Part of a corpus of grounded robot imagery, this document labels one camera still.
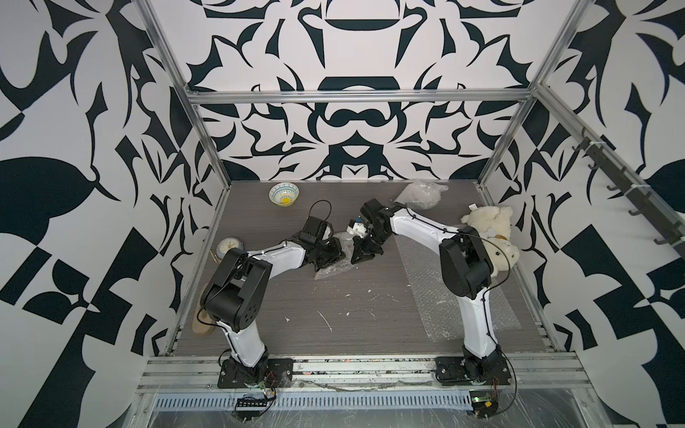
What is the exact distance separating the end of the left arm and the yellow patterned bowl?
0.32m

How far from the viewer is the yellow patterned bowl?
3.71ft

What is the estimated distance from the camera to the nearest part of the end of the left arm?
0.75 metres
